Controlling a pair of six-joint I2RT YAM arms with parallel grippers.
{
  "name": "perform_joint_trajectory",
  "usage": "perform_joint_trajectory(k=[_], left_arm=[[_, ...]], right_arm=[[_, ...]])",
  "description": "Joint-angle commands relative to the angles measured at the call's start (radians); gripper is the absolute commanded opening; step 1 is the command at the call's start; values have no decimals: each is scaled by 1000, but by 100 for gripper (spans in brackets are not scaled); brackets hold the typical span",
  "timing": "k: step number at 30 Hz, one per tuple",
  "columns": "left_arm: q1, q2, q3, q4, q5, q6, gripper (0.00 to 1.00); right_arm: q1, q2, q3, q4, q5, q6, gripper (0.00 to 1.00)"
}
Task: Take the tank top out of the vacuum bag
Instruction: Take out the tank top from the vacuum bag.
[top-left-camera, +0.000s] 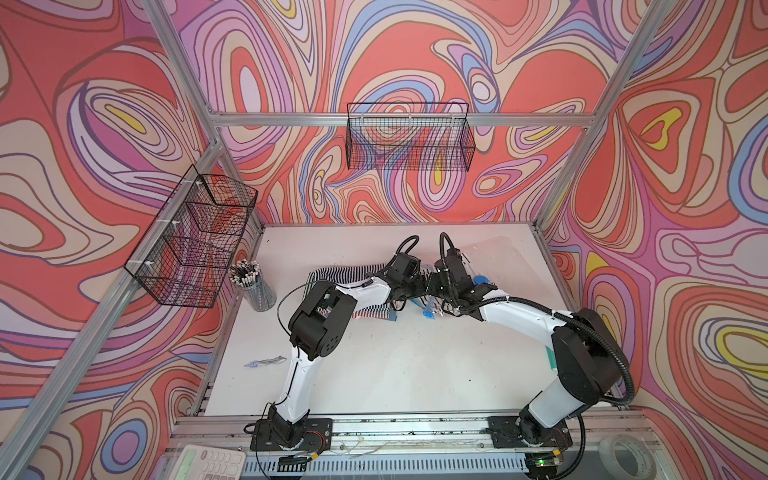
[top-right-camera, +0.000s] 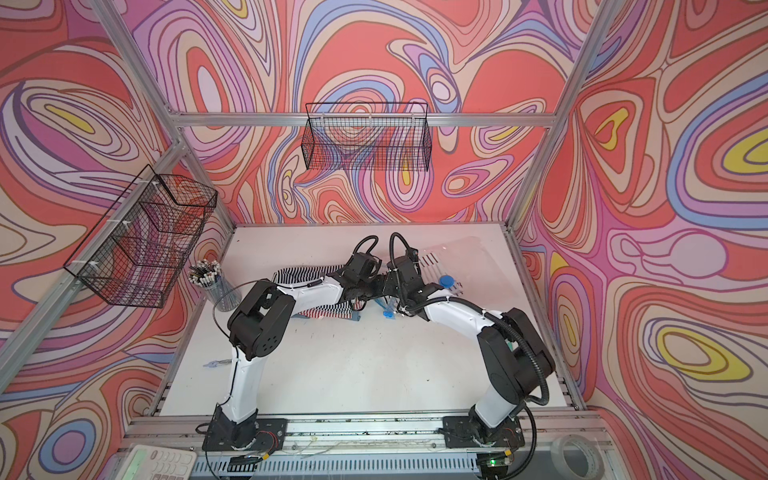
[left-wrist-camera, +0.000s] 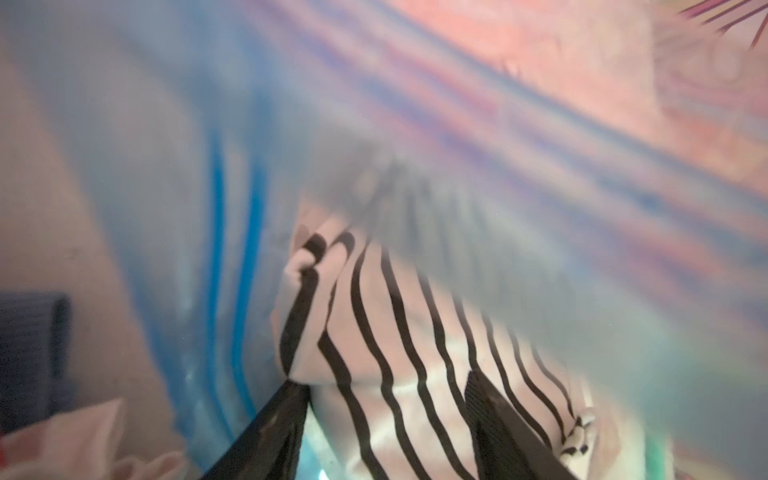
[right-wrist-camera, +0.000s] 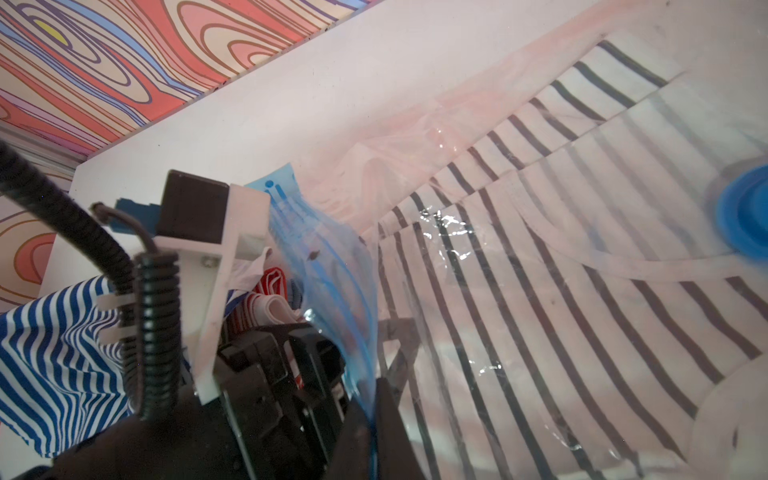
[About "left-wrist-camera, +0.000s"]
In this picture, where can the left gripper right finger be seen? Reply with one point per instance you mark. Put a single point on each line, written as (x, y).
(504, 446)

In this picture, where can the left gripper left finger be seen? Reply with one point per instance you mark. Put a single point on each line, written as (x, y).
(269, 447)

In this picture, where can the black white striped tank top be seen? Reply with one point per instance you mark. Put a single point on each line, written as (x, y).
(386, 353)

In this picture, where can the grey-blue ribbed tank top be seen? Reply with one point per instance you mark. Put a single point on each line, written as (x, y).
(35, 333)

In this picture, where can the clear vacuum bag blue zip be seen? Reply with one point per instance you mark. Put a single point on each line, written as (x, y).
(591, 175)

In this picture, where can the red white striped tank top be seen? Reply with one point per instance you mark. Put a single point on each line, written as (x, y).
(82, 444)

